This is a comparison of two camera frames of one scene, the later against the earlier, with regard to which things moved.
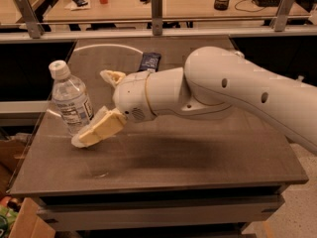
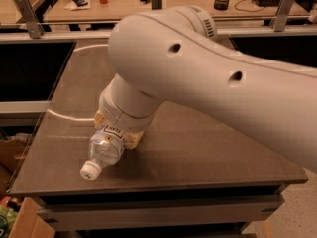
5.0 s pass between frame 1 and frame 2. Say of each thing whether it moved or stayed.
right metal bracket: stayed
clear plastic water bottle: moved
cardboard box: stayed
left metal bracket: stayed
